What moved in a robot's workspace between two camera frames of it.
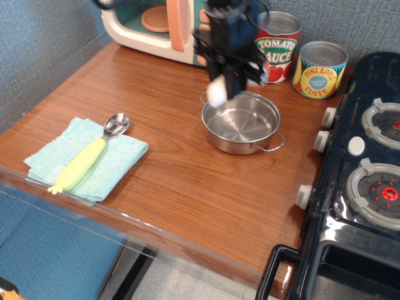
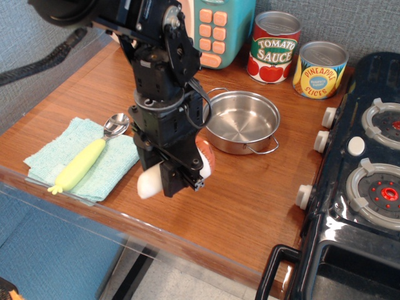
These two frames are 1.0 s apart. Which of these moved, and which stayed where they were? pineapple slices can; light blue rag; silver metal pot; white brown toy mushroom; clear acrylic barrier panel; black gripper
Moved: black gripper; white brown toy mushroom
Stayed: light blue rag; pineapple slices can; clear acrylic barrier panel; silver metal pot
